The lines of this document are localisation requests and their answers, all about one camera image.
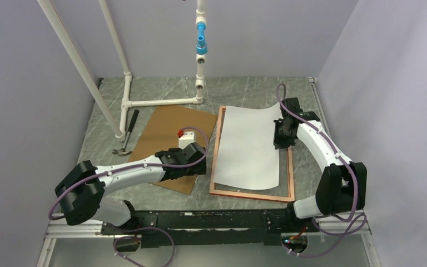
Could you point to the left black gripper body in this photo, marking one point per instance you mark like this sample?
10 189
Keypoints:
199 168

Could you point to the orange wooden picture frame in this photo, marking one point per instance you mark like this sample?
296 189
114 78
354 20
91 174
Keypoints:
245 195

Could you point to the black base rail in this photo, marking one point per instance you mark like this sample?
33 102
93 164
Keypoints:
212 227

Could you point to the white PVC pipe stand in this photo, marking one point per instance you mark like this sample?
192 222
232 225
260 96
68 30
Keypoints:
119 129

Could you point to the white photo sheet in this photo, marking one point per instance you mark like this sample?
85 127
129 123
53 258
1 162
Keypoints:
246 157

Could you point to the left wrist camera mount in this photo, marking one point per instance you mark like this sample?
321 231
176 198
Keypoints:
185 138

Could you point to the blue pipe fitting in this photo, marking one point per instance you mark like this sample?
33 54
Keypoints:
201 46

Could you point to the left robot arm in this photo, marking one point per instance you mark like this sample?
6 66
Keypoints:
83 193

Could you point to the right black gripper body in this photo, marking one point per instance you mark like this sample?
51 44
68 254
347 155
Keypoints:
289 135

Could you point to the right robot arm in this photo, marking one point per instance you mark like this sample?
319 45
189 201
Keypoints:
342 187

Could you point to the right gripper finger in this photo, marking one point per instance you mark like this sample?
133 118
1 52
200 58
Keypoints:
282 126
283 142

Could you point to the brown backing board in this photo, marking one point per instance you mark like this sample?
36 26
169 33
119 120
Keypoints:
162 128

